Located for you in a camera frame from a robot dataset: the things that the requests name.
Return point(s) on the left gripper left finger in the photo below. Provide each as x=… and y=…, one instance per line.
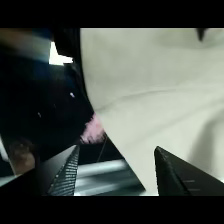
x=63, y=173

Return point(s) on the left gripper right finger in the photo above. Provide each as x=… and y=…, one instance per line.
x=180, y=180

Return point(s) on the light brown garment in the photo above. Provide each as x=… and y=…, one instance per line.
x=150, y=93

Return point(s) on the pink garment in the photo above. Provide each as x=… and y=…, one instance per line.
x=93, y=131

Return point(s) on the black garment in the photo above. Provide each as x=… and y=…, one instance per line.
x=43, y=100

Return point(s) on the silver frame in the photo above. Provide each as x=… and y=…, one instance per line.
x=106, y=176

